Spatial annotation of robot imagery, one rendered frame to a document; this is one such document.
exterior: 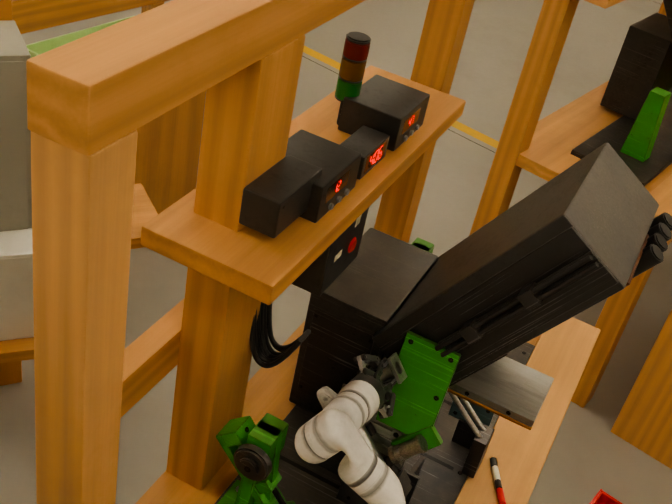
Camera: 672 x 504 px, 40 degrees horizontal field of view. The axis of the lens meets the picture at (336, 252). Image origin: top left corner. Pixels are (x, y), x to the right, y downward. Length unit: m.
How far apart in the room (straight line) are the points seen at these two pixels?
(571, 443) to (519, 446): 1.45
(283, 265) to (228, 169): 0.18
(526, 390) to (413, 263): 0.37
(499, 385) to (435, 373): 0.21
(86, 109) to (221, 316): 0.68
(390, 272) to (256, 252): 0.60
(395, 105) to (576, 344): 1.00
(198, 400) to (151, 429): 1.49
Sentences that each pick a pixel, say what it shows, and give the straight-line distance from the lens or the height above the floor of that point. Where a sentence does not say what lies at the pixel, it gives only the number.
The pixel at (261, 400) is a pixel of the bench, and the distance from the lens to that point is 2.17.
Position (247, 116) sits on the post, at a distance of 1.42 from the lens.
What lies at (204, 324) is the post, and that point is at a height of 1.32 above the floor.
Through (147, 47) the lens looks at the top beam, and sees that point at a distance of 1.14.
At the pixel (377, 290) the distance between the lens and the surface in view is 1.96.
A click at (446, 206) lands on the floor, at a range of 4.78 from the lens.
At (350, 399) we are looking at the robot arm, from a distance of 1.62.
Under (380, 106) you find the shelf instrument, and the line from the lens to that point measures 1.85.
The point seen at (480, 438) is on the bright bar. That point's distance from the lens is 2.04.
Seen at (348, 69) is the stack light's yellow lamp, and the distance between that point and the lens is 1.84.
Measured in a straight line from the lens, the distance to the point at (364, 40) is 1.82.
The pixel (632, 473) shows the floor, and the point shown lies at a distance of 3.67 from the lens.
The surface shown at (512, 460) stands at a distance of 2.18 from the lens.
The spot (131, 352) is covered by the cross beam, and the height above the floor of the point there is 1.28.
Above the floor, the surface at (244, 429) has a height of 1.14.
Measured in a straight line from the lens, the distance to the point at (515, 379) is 2.03.
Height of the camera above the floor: 2.40
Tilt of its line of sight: 35 degrees down
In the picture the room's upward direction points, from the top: 12 degrees clockwise
